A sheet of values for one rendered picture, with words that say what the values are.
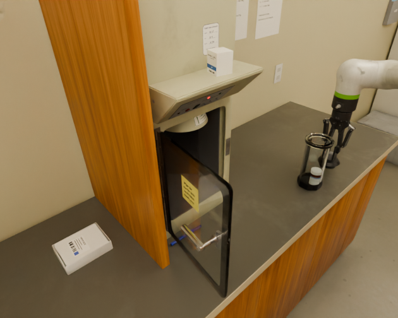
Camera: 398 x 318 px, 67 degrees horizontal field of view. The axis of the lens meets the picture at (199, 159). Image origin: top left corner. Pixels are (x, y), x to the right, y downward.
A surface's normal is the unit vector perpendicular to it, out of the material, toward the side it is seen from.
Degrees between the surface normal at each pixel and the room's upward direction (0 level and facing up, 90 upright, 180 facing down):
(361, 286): 0
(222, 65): 90
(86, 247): 0
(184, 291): 0
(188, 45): 90
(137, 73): 90
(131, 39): 90
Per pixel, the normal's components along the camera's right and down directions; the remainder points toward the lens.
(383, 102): -0.74, 0.39
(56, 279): -0.02, -0.83
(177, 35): 0.67, 0.40
